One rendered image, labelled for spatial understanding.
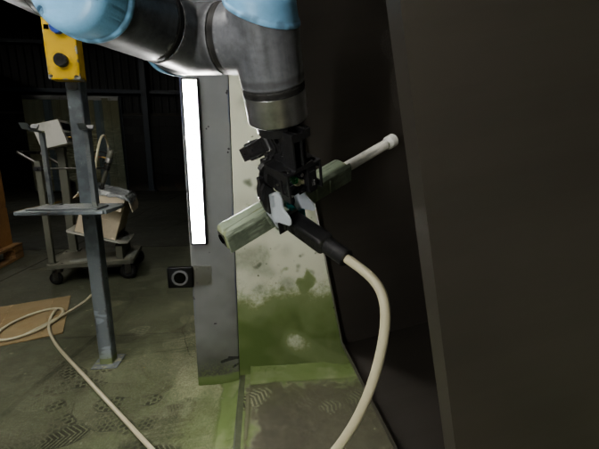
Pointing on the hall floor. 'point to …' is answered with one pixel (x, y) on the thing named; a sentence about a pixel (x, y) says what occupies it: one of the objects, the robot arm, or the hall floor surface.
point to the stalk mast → (98, 281)
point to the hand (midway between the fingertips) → (286, 218)
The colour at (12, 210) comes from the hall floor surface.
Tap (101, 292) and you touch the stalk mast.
